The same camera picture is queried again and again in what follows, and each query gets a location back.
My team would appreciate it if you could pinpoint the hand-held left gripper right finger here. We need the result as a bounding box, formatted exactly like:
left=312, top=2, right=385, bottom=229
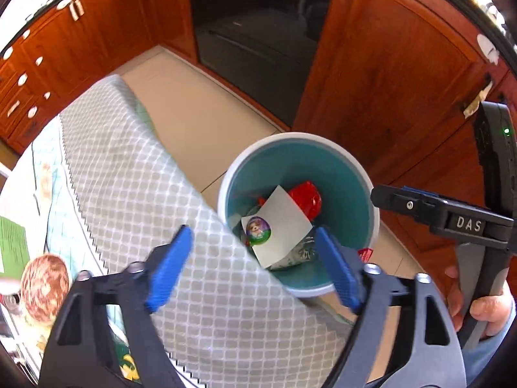
left=316, top=226, right=467, bottom=388

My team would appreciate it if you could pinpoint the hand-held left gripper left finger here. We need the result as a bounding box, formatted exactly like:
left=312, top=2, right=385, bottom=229
left=38, top=224, right=194, bottom=388

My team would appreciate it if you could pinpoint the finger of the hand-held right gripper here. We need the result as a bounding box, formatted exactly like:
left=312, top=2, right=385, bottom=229
left=402, top=186, right=440, bottom=200
left=370, top=185, right=447, bottom=231

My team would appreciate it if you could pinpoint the white paper napkin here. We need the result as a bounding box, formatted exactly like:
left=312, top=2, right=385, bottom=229
left=251, top=185, right=314, bottom=270

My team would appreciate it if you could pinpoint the orange red foil packet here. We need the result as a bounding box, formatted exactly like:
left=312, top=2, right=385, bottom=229
left=288, top=180, right=324, bottom=220

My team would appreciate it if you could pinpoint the round cartoon print lid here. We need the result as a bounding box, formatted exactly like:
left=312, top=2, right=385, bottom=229
left=241, top=216, right=273, bottom=248

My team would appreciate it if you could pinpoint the teal plastic bin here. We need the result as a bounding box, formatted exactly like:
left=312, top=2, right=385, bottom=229
left=217, top=131, right=381, bottom=299

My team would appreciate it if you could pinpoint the brown round bowl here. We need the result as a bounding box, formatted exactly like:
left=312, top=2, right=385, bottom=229
left=19, top=253, right=71, bottom=325

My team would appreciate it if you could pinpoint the person's right hand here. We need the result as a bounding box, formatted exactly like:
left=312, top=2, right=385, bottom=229
left=445, top=266, right=517, bottom=337

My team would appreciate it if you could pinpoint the beige tape strip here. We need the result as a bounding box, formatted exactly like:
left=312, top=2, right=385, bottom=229
left=463, top=82, right=494, bottom=119

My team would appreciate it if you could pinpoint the patterned grey teal tablecloth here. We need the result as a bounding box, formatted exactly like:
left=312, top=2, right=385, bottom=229
left=0, top=73, right=356, bottom=388

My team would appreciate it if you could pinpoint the white cabinet child lock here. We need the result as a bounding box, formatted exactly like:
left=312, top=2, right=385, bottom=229
left=477, top=33, right=502, bottom=65

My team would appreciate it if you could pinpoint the wooden cabinet door panel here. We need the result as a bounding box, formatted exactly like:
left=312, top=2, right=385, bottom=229
left=291, top=0, right=517, bottom=263

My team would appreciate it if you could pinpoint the built-in black oven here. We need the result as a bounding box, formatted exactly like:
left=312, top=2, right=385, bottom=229
left=186, top=0, right=341, bottom=129

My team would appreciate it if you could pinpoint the wooden cabinet with drawers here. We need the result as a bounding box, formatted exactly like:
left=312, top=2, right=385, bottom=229
left=0, top=0, right=198, bottom=154

